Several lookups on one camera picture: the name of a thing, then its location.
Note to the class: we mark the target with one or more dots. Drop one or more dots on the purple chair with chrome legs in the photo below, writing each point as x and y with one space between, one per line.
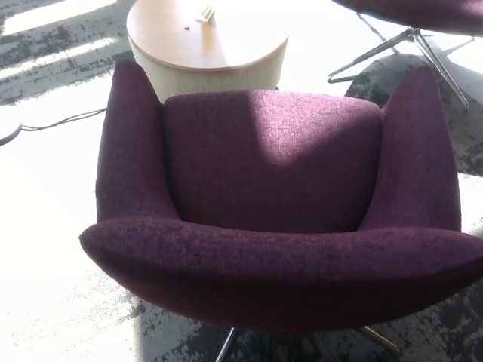
422 34

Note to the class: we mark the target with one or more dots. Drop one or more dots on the round wooden side table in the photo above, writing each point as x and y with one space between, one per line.
211 49

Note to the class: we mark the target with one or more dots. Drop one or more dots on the purple fabric swivel armchair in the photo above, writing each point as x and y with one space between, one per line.
271 256

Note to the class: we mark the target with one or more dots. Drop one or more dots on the small wooden card holder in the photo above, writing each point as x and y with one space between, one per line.
205 14

